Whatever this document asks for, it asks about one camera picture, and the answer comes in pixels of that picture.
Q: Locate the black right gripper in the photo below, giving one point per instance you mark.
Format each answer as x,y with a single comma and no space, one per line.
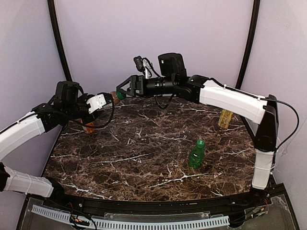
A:
139,85

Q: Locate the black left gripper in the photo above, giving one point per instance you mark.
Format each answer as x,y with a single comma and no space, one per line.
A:
105,108

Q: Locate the orange juice bottle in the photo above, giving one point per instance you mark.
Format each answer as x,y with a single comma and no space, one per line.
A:
87,127

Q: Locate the brown drink bottle white label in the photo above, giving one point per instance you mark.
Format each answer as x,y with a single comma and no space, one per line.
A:
115,98

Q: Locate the dark green bottle cap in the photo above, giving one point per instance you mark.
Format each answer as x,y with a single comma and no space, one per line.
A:
120,96

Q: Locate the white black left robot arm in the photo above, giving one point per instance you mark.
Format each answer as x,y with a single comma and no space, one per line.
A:
69,103

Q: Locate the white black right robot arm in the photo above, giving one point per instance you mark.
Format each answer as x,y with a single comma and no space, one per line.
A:
198,89

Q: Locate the green plastic soda bottle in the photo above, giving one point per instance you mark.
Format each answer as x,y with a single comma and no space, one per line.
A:
196,155

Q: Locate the beige label tea bottle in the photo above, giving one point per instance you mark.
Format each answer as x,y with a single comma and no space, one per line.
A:
225,119

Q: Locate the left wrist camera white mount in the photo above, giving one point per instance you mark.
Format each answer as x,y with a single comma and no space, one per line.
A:
96,102

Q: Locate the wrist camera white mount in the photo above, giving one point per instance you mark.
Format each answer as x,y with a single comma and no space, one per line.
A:
96,102
144,66

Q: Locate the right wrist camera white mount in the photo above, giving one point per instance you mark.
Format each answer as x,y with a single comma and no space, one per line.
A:
144,66

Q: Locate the black left frame post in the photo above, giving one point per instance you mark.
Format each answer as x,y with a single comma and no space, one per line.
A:
57,38

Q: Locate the black frame post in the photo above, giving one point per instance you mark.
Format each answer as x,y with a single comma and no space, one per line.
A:
57,38
249,43

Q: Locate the black right frame post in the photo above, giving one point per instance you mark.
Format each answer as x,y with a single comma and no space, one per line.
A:
249,43

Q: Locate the white slotted cable duct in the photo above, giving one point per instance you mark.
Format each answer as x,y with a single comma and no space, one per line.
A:
112,221

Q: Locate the black front table rail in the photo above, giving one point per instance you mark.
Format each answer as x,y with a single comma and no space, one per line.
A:
98,207

